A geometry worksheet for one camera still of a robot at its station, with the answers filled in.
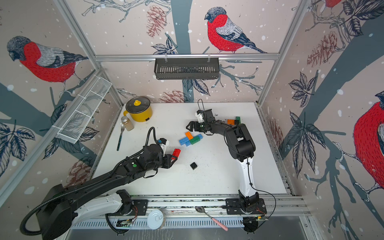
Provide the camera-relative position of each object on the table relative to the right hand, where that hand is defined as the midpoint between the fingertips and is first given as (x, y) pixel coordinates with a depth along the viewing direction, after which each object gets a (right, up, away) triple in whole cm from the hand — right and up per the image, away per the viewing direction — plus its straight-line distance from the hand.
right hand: (192, 126), depth 103 cm
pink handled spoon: (+6, -41, -28) cm, 50 cm away
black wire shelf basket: (-2, +41, +2) cm, 41 cm away
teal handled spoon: (-51, -2, +3) cm, 51 cm away
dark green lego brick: (+34, +5, +4) cm, 35 cm away
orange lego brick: (+28, +3, +4) cm, 29 cm away
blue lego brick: (-6, -9, -7) cm, 13 cm away
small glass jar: (-45, +2, -3) cm, 45 cm away
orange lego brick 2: (-2, -6, -5) cm, 8 cm away
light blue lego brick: (-3, -11, -7) cm, 13 cm away
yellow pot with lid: (-38, +13, +2) cm, 40 cm away
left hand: (-7, -14, -23) cm, 28 cm away
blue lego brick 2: (+6, -7, -2) cm, 9 cm away
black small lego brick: (+1, -22, -17) cm, 28 cm away
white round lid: (-16, -40, -37) cm, 56 cm away
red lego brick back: (-8, -13, -21) cm, 26 cm away
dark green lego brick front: (+2, -9, -7) cm, 11 cm away
